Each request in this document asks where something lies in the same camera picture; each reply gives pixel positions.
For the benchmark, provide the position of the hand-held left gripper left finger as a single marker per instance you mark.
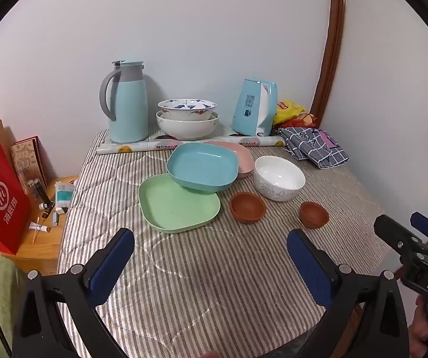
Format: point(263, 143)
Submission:
point(111, 264)

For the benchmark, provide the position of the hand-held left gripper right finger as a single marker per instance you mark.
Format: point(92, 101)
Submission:
point(310, 268)

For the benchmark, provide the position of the small brown clay bowl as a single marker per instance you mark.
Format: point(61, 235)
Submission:
point(248, 207)
point(313, 214)

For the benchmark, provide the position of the green plastic plate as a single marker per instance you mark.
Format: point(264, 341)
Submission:
point(173, 209)

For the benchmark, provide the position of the white bowl with grey print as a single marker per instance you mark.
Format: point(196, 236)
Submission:
point(279, 177)

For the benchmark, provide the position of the pink plastic plate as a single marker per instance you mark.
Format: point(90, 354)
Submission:
point(245, 156)

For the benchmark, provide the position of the blue plastic plate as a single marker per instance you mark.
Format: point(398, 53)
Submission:
point(202, 166)

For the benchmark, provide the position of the person's right hand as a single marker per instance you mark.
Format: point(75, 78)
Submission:
point(419, 328)

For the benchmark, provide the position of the wooden nightstand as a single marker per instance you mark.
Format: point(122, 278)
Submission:
point(46, 242)

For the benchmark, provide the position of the small white tube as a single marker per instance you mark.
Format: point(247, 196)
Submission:
point(40, 226)

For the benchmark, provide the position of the wooden toothpick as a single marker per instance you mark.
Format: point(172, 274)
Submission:
point(35, 231)

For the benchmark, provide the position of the teal and white carton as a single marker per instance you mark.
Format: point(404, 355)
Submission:
point(64, 194)

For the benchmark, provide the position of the small white vial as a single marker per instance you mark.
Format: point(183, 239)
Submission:
point(44, 206)

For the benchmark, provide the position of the grey striped quilted blanket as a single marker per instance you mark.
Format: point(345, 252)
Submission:
point(206, 268)

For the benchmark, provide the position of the grey checked cloth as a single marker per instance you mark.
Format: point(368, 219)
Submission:
point(316, 145)

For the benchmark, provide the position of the rolled fruit print mat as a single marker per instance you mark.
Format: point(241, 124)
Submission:
point(124, 148)

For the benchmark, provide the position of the brown patterned box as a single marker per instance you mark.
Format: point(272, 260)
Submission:
point(29, 160)

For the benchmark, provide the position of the large plain white bowl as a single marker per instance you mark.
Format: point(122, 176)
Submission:
point(187, 128)

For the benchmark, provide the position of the yellow snack packet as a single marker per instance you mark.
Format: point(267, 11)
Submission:
point(290, 111)

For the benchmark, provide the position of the light blue thermos jug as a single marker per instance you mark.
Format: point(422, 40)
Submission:
point(128, 104)

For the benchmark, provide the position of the light blue electric kettle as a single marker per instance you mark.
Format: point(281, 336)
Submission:
point(251, 110)

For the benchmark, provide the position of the white bowl with crane print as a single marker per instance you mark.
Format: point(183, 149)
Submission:
point(186, 109)

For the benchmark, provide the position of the brown wooden door frame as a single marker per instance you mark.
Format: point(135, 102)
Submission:
point(329, 52)

